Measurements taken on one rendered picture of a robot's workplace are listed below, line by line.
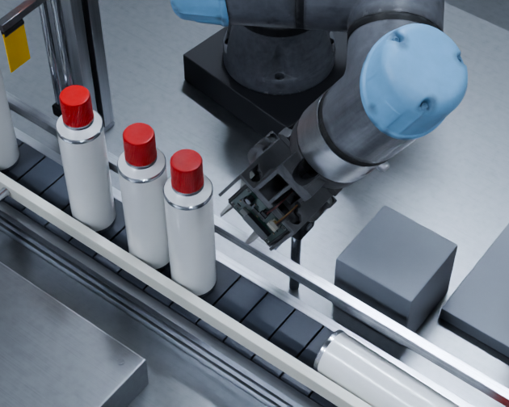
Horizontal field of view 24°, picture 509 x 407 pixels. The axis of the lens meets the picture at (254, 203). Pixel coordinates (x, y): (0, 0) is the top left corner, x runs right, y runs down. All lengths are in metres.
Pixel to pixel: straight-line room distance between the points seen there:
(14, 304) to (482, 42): 0.77
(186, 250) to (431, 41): 0.47
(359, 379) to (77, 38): 0.53
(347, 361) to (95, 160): 0.35
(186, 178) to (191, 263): 0.13
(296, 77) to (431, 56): 0.67
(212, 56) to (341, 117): 0.70
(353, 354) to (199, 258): 0.20
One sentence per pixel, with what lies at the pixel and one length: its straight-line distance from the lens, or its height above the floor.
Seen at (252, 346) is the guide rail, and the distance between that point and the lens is 1.26.
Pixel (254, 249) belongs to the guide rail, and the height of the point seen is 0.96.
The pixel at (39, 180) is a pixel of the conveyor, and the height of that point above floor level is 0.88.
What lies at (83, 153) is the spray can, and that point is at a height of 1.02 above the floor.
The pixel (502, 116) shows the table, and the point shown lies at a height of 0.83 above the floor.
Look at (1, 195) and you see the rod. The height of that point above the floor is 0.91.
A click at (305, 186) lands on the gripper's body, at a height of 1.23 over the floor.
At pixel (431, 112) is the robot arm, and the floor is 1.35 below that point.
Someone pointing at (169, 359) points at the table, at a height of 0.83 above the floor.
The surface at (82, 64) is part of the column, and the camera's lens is 1.47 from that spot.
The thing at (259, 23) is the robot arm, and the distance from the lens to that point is 0.96.
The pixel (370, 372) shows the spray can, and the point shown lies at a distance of 1.22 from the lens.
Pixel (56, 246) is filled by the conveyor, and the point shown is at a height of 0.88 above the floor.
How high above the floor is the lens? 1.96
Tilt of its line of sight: 50 degrees down
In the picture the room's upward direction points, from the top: straight up
